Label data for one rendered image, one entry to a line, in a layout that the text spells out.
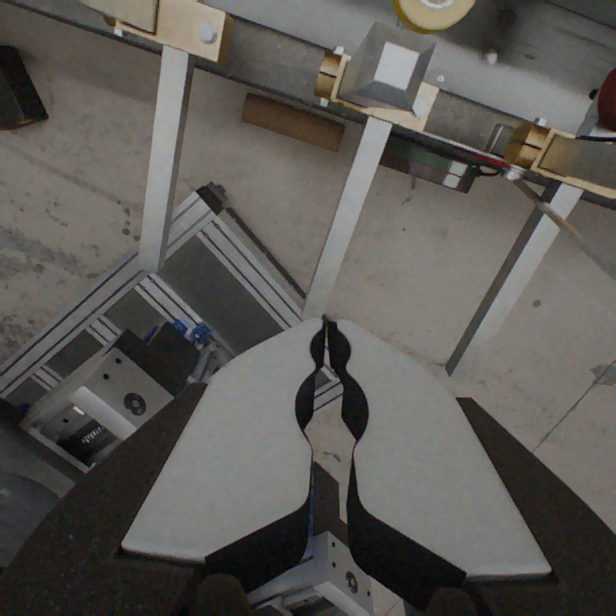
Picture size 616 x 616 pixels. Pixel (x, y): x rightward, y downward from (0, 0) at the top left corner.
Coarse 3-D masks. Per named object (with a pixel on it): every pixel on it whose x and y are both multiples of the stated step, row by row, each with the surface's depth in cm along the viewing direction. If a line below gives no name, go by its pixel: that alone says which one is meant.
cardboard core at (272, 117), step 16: (256, 96) 118; (256, 112) 118; (272, 112) 118; (288, 112) 119; (304, 112) 120; (272, 128) 121; (288, 128) 120; (304, 128) 120; (320, 128) 120; (336, 128) 120; (320, 144) 123; (336, 144) 122
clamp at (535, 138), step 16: (528, 128) 47; (544, 128) 47; (512, 144) 50; (528, 144) 49; (544, 144) 47; (512, 160) 49; (528, 160) 48; (560, 176) 49; (592, 192) 50; (608, 192) 49
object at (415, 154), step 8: (392, 144) 63; (400, 144) 63; (392, 152) 64; (400, 152) 64; (408, 152) 64; (416, 152) 64; (424, 152) 64; (416, 160) 64; (424, 160) 64; (432, 160) 64; (440, 160) 64; (448, 160) 64; (440, 168) 64; (448, 168) 64; (456, 168) 64; (464, 168) 64; (472, 168) 64; (464, 176) 65; (472, 176) 65
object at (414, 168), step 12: (384, 156) 64; (396, 156) 64; (396, 168) 65; (408, 168) 65; (420, 168) 65; (432, 168) 65; (432, 180) 65; (444, 180) 65; (456, 180) 65; (468, 180) 65
